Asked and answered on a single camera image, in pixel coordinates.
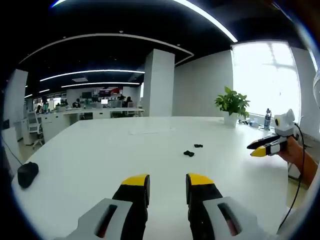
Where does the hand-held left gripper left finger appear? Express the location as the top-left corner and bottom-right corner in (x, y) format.
(60, 173), (151, 240)

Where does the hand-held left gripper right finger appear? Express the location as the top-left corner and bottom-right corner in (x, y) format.
(185, 172), (276, 240)

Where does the person's right hand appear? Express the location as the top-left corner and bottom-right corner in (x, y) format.
(278, 138), (305, 166)

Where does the dark drink bottle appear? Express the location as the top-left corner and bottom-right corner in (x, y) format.
(264, 107), (272, 131)

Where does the large bright window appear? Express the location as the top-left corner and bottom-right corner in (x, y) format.
(230, 40), (301, 126)

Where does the white worn device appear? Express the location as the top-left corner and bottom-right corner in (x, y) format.
(312, 71), (320, 106)

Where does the green potted plant white pot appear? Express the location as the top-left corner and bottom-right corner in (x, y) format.
(214, 86), (251, 129)

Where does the black computer mouse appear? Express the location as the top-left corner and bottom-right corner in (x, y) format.
(17, 161), (40, 189)

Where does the white office desk row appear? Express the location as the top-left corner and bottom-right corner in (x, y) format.
(39, 106), (146, 142)

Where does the white office chair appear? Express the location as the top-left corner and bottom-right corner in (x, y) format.
(25, 110), (46, 151)

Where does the long ceiling light strip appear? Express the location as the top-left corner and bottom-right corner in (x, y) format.
(49, 0), (239, 43)

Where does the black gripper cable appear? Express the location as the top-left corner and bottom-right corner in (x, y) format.
(276, 121), (306, 235)

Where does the thin black cable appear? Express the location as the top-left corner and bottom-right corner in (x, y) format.
(1, 136), (24, 166)

